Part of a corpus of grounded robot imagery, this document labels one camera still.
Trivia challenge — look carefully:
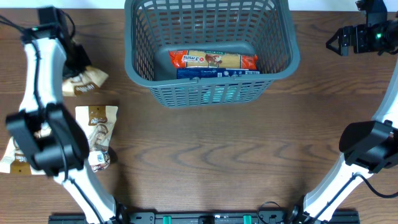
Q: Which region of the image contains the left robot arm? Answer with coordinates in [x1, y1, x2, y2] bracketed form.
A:
[1, 6, 123, 223]

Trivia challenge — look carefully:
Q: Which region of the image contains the orange spaghetti packet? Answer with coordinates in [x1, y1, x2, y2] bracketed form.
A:
[169, 50, 257, 70]

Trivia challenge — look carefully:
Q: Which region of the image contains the light teal wipes packet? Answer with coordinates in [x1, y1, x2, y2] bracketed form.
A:
[201, 84, 249, 104]

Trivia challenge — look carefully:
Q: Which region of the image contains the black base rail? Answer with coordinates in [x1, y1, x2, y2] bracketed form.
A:
[48, 210, 361, 224]

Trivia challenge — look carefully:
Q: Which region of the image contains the cream snack pouch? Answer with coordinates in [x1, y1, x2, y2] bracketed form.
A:
[62, 66, 109, 96]

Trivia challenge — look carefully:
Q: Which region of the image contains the blue carton box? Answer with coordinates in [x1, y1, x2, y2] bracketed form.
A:
[177, 68, 260, 79]

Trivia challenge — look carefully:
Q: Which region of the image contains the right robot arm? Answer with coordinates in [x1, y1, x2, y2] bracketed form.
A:
[285, 0, 397, 223]

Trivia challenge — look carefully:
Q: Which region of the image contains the grey plastic basket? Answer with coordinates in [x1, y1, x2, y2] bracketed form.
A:
[124, 0, 300, 108]

